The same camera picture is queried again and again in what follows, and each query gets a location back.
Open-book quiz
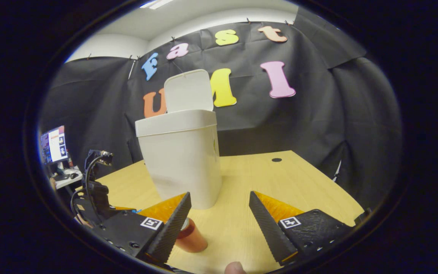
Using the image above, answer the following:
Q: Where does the long ceiling light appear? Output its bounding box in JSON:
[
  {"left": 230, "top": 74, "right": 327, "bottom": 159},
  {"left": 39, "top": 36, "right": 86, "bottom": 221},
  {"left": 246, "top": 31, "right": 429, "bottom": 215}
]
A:
[{"left": 140, "top": 0, "right": 174, "bottom": 10}]

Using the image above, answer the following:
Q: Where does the wooden desktop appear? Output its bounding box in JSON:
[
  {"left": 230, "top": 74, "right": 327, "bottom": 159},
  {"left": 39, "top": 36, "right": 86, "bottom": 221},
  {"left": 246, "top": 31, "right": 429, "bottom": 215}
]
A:
[{"left": 75, "top": 150, "right": 365, "bottom": 274}]

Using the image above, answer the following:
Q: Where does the white desktop garbage bin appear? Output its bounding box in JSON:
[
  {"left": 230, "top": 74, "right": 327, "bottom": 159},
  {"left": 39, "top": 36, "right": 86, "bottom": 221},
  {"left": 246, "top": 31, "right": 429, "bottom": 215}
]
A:
[{"left": 135, "top": 69, "right": 222, "bottom": 210}]

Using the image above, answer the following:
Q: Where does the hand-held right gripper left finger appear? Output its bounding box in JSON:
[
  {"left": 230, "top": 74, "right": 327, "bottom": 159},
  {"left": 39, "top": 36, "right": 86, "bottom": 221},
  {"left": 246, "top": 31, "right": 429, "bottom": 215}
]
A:
[{"left": 92, "top": 192, "right": 192, "bottom": 264}]

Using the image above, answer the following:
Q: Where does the red pop can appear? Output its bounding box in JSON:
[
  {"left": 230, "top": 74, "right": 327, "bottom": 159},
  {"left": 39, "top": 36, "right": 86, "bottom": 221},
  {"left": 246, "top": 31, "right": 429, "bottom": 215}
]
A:
[{"left": 174, "top": 218, "right": 208, "bottom": 253}]

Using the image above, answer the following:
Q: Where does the black backdrop cloth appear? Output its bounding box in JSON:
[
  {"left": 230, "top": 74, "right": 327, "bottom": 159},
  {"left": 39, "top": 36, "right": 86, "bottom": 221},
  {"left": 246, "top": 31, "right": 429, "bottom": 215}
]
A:
[{"left": 38, "top": 15, "right": 404, "bottom": 213}]

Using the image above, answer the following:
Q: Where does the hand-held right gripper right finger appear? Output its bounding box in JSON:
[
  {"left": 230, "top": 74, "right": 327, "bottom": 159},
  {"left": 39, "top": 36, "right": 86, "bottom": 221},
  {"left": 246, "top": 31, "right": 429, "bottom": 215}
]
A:
[{"left": 249, "top": 191, "right": 356, "bottom": 266}]

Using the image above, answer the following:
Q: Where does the white side desk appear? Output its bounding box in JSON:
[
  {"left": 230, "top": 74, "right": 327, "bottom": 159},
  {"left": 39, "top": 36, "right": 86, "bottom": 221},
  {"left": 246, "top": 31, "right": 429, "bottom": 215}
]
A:
[{"left": 54, "top": 167, "right": 83, "bottom": 190}]

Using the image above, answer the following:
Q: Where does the computer monitor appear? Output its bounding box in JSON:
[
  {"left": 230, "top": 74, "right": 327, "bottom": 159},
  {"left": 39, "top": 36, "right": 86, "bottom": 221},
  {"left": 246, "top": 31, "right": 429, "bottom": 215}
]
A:
[{"left": 40, "top": 126, "right": 68, "bottom": 164}]

